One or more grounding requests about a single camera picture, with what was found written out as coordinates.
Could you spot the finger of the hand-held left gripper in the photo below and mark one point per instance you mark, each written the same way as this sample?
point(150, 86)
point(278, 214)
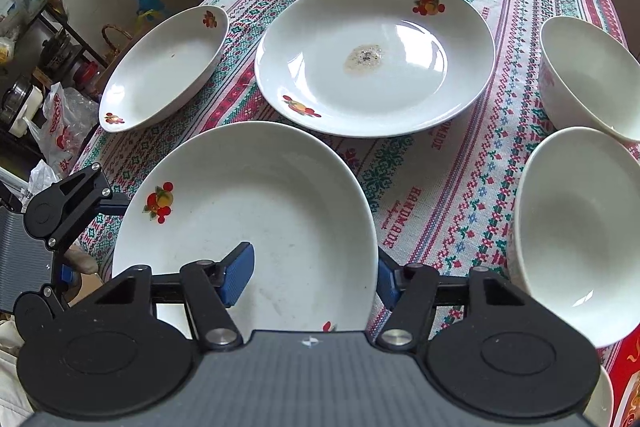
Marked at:
point(59, 277)
point(82, 194)

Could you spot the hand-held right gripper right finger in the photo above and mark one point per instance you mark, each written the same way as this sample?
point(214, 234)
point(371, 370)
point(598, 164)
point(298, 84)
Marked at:
point(387, 282)

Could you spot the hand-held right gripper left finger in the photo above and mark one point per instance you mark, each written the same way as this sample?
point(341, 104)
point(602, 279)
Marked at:
point(239, 274)

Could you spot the small white plate fruit print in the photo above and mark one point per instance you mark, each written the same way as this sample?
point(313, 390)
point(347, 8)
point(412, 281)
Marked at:
point(165, 67)

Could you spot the white bowl pink flowers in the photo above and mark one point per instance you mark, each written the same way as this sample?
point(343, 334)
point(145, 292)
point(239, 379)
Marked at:
point(585, 237)
point(595, 77)

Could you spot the large white plate fruit print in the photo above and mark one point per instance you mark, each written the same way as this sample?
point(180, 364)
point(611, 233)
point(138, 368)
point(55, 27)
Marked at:
point(375, 57)

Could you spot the person's left hand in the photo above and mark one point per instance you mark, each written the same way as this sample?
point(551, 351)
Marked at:
point(81, 259)

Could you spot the plastic bag red print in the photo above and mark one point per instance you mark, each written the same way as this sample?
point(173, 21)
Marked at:
point(65, 122)

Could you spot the white garment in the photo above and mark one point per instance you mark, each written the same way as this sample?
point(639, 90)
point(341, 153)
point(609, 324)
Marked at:
point(10, 377)

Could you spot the patterned tablecloth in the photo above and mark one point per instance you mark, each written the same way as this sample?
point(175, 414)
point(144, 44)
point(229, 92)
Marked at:
point(450, 187)

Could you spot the small steel pot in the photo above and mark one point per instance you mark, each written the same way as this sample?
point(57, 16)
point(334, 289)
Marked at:
point(15, 97)

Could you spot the red jar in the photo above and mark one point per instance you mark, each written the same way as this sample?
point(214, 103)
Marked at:
point(86, 73)

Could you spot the wicker basket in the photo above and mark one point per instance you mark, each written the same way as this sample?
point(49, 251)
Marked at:
point(117, 42)

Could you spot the black storage rack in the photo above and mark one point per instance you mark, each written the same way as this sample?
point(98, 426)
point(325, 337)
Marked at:
point(55, 37)

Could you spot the blue plastic item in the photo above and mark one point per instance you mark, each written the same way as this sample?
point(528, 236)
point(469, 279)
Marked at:
point(150, 3)

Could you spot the red cardboard box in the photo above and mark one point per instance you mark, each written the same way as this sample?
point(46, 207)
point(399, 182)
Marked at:
point(631, 387)

